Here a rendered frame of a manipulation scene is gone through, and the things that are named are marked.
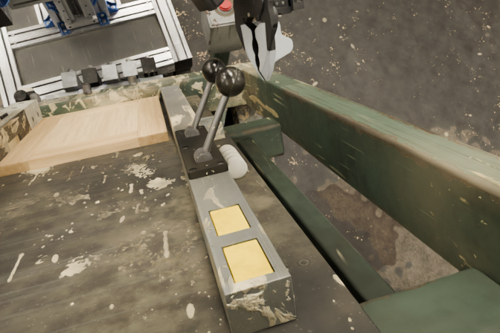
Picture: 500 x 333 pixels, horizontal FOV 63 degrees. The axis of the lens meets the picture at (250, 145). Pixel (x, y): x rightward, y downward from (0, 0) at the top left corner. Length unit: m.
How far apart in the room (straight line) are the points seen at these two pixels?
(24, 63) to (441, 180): 1.93
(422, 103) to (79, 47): 1.82
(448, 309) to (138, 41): 1.87
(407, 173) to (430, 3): 2.41
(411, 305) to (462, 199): 0.11
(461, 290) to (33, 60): 1.97
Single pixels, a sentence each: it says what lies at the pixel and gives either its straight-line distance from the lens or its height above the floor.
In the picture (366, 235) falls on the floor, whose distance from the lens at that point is 2.17.
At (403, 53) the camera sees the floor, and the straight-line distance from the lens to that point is 2.59.
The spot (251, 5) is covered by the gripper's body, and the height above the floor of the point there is 1.49.
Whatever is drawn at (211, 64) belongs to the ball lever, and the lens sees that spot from 0.62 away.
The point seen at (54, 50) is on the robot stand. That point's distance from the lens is 2.14.
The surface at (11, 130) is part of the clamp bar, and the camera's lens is 1.00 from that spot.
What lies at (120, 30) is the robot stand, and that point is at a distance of 2.13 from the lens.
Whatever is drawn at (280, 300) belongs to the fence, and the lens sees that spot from 0.32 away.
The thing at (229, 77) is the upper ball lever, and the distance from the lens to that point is 0.50.
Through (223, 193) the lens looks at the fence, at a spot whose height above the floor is 1.56.
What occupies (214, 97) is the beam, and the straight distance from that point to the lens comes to 1.23.
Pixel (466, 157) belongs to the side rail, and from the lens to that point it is 0.47.
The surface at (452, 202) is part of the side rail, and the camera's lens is 0.45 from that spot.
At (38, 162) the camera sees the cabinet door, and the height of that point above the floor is 1.23.
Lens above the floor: 2.00
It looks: 72 degrees down
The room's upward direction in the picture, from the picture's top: 24 degrees clockwise
